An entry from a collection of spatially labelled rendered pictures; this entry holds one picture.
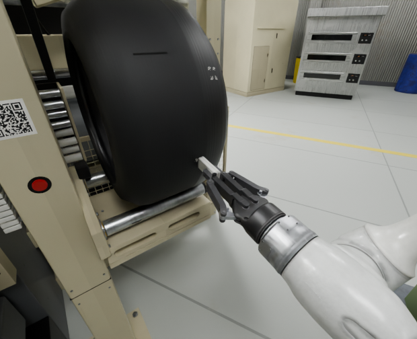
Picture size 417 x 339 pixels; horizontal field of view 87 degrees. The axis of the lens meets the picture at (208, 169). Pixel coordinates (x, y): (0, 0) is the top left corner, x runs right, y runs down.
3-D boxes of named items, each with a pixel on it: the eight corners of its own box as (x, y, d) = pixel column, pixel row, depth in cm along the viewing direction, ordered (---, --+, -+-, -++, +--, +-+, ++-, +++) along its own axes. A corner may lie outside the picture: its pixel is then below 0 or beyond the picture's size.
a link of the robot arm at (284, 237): (290, 254, 31) (260, 225, 35) (274, 284, 37) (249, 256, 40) (326, 227, 36) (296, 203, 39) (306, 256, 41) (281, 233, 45)
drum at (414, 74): (417, 90, 612) (435, 53, 564) (424, 95, 566) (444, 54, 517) (391, 88, 634) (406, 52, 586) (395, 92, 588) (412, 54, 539)
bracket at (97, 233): (101, 261, 59) (90, 235, 54) (76, 187, 86) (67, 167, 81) (114, 255, 60) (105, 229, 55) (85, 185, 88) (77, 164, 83)
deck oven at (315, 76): (291, 96, 552) (308, 8, 457) (294, 88, 635) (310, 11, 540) (355, 102, 505) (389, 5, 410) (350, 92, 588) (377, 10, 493)
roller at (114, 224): (104, 241, 61) (101, 231, 59) (100, 229, 64) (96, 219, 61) (206, 195, 79) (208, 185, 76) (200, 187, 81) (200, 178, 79)
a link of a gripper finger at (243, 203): (247, 216, 44) (242, 220, 43) (213, 184, 51) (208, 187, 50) (251, 204, 42) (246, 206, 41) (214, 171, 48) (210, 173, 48)
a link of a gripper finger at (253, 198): (254, 202, 42) (259, 199, 43) (220, 169, 49) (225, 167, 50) (250, 215, 45) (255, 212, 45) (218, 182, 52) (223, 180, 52)
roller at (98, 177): (85, 191, 81) (81, 181, 78) (82, 183, 84) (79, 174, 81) (170, 163, 98) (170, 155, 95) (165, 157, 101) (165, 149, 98)
